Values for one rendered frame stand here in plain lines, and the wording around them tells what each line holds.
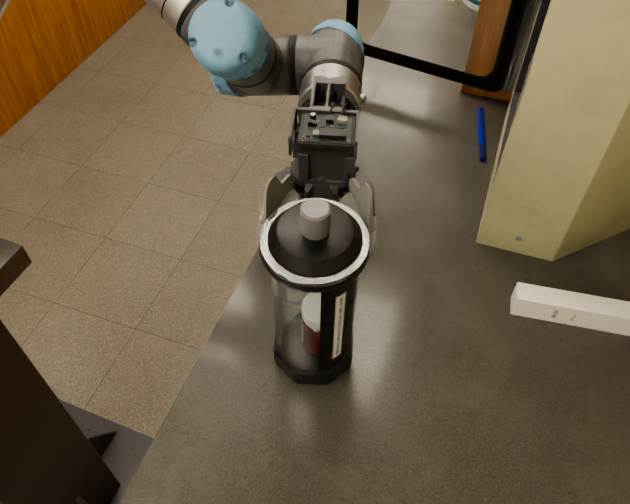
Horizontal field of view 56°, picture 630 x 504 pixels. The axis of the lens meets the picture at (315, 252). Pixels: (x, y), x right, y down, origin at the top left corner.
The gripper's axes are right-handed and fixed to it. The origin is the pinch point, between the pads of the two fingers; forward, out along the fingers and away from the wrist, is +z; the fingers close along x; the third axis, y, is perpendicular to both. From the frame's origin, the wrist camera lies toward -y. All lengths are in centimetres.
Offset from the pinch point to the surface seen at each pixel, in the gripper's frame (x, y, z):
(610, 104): 31.0, 6.1, -18.9
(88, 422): -65, -114, -26
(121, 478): -52, -114, -12
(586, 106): 28.8, 5.3, -19.4
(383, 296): 8.8, -20.7, -10.0
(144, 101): -91, -117, -178
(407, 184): 12.4, -20.9, -32.7
